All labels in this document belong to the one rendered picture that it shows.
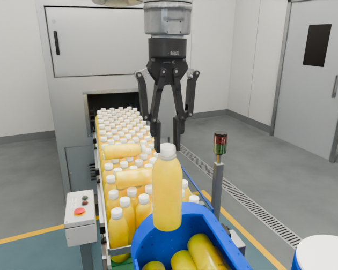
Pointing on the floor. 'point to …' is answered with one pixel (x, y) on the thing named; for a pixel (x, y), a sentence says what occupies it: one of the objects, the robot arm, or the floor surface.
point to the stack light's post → (217, 188)
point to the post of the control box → (86, 256)
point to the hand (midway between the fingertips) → (167, 135)
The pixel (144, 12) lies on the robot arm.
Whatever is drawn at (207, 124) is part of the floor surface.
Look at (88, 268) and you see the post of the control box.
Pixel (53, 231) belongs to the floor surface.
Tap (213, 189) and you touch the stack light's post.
